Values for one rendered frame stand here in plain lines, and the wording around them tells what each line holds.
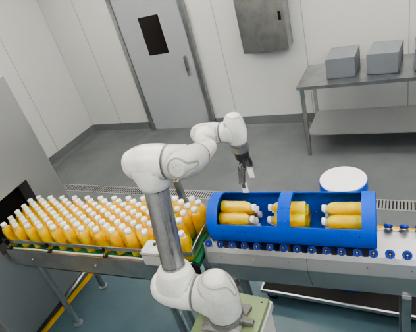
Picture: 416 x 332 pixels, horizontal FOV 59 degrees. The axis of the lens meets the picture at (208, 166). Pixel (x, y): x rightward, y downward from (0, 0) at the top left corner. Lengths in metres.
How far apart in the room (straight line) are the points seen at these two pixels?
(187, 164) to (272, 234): 0.87
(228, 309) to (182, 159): 0.68
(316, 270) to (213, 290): 0.77
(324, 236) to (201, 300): 0.72
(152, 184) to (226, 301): 0.56
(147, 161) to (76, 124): 5.86
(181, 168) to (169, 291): 0.60
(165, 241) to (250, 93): 4.19
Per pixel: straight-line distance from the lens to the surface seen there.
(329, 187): 2.37
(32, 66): 6.75
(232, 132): 1.81
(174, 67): 5.81
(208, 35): 5.44
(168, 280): 1.62
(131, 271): 2.58
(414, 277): 2.13
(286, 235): 1.99
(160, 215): 1.48
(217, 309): 1.60
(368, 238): 1.94
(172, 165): 1.28
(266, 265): 2.20
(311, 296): 2.94
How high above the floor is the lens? 2.44
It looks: 30 degrees down
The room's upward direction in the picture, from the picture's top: 17 degrees counter-clockwise
